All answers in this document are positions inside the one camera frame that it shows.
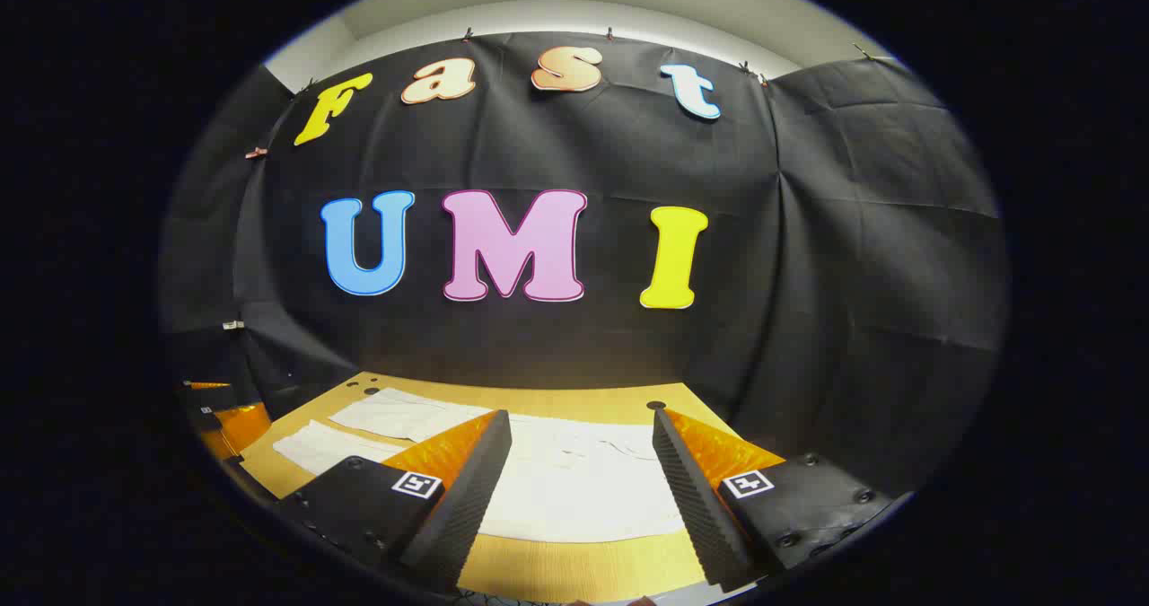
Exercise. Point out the black backdrop cloth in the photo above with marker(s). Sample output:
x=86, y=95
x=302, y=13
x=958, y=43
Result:
x=610, y=157

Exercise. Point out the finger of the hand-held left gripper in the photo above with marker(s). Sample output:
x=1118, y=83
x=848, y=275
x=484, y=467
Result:
x=208, y=401
x=242, y=428

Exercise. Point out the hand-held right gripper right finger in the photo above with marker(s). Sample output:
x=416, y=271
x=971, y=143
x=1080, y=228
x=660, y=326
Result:
x=696, y=498

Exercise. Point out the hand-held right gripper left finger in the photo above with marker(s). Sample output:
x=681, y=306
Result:
x=467, y=498

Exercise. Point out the white jeans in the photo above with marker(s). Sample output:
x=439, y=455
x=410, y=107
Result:
x=574, y=489

